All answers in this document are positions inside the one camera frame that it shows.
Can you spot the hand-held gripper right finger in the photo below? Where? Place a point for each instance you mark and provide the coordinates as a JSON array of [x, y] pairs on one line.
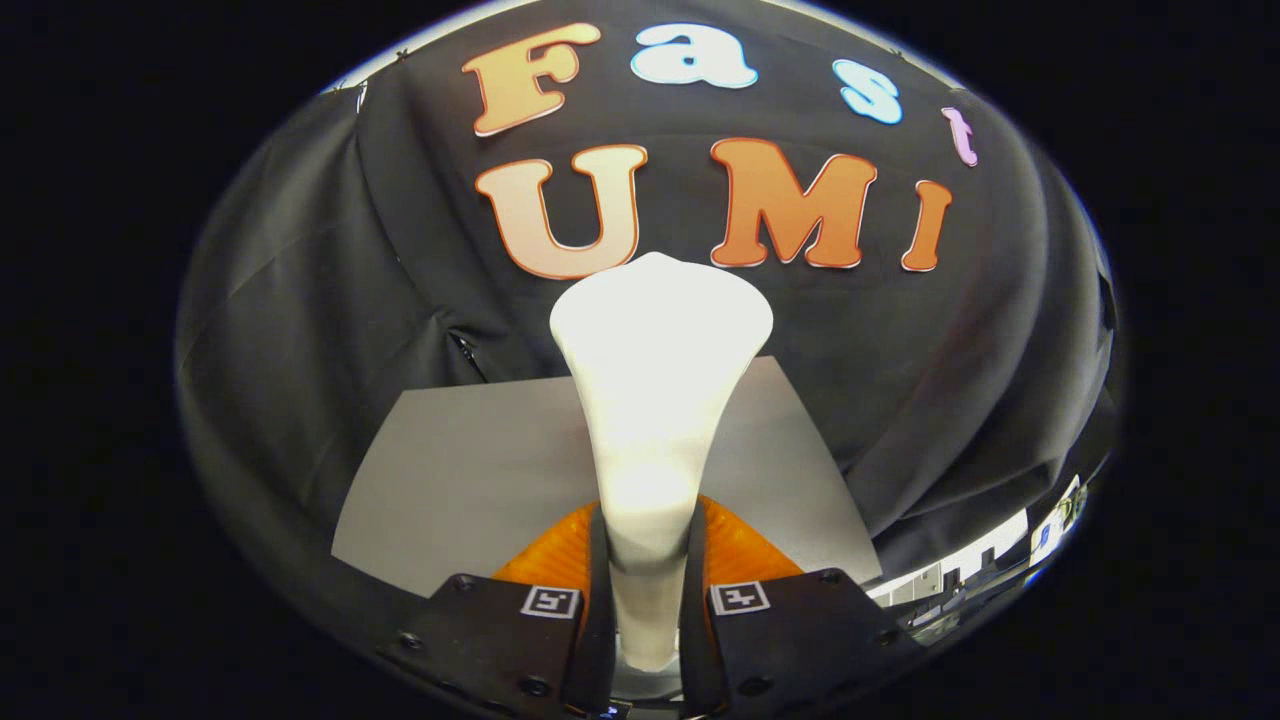
[[695, 620]]

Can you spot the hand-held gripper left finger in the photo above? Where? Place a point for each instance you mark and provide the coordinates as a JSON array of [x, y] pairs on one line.
[[600, 620]]

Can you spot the white garment steamer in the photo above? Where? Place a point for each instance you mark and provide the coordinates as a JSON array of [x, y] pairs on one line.
[[655, 400]]

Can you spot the grey drawer cabinet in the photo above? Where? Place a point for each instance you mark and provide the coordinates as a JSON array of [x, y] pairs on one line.
[[470, 480]]

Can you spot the cluttered white desk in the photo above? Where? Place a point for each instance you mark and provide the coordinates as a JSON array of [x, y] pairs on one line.
[[1000, 545]]

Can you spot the black backdrop cloth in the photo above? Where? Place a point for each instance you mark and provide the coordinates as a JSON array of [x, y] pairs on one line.
[[400, 250]]

